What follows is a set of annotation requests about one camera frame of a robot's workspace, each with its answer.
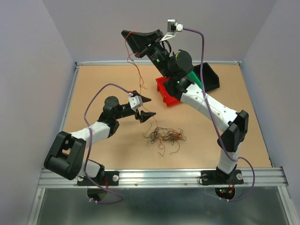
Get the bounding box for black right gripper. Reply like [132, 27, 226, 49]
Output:
[120, 30, 173, 79]

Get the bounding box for orange cable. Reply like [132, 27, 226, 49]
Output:
[123, 31, 159, 128]

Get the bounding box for orange black grey cables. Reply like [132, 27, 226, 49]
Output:
[142, 123, 188, 157]

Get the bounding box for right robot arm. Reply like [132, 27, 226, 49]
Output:
[121, 30, 249, 183]

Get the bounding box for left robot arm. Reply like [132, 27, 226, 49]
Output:
[44, 91, 155, 185]

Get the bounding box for red plastic bin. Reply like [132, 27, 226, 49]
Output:
[156, 77, 180, 107]

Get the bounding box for green plastic bin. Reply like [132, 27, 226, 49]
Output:
[187, 71, 202, 89]

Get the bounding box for black plastic bin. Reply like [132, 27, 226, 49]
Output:
[202, 62, 220, 92]

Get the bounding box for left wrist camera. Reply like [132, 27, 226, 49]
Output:
[127, 90, 143, 111]

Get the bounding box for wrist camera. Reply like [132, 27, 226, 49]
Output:
[160, 19, 183, 42]
[127, 90, 143, 111]

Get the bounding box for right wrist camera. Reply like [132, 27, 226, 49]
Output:
[160, 19, 183, 42]

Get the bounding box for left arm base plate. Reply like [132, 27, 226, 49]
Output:
[77, 171, 120, 187]

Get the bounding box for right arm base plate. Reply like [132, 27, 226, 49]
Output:
[198, 168, 244, 186]

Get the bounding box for aluminium front rail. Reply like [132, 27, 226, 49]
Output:
[37, 167, 288, 189]

